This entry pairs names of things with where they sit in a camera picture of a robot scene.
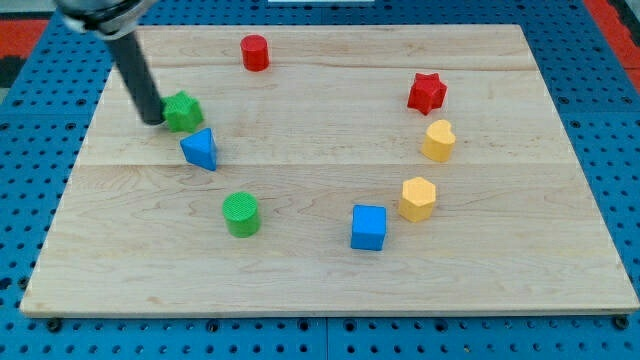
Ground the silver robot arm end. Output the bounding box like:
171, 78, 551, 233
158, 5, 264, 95
54, 0, 157, 40

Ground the light wooden board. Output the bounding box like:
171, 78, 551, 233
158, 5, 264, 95
21, 25, 639, 319

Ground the red star block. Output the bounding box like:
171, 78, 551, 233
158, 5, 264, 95
407, 73, 448, 115

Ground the blue triangle block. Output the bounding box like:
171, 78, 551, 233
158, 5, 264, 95
180, 128, 217, 171

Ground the green star block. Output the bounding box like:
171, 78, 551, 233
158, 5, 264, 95
162, 90, 203, 133

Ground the yellow heart block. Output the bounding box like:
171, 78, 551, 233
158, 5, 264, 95
421, 119, 456, 162

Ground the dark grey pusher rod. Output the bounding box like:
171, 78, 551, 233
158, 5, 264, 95
106, 31, 164, 126

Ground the green cylinder block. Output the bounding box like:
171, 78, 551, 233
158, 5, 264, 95
222, 192, 261, 238

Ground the red cylinder block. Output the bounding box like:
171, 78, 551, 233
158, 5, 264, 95
240, 34, 270, 72

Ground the blue cube block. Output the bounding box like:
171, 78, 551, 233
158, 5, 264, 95
350, 204, 387, 251

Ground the yellow hexagon block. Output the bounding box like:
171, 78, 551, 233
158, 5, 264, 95
398, 177, 437, 222

